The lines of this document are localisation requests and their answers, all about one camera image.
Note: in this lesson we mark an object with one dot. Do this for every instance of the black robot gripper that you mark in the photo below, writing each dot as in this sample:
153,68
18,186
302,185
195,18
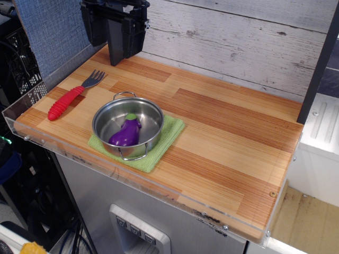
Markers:
134,25

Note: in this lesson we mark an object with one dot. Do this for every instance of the red handled metal fork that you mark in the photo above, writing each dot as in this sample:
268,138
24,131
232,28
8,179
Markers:
63,103

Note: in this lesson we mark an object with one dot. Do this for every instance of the small steel pot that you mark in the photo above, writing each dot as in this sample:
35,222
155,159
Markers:
109,118

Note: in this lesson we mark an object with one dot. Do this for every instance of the purple toy eggplant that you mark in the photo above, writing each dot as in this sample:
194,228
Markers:
129,133

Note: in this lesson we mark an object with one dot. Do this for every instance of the black plastic crate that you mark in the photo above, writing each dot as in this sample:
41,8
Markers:
22,68

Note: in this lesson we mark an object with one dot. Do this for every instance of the green cloth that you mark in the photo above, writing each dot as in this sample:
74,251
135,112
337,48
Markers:
171,130

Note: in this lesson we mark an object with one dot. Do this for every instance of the clear acrylic table guard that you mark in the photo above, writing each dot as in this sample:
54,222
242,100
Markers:
217,184

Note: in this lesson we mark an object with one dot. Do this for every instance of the silver toy fridge dispenser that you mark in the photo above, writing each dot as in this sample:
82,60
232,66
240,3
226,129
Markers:
135,235

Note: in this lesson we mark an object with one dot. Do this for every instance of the white toy sink counter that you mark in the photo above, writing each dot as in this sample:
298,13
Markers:
314,167

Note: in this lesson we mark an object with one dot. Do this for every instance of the dark left vertical post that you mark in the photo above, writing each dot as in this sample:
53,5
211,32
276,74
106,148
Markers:
115,42

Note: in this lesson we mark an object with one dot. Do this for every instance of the dark vertical post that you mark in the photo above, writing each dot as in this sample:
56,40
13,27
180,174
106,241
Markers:
115,42
321,65

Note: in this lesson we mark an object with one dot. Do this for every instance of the dark right vertical post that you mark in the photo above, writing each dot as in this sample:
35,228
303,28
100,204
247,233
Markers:
321,65

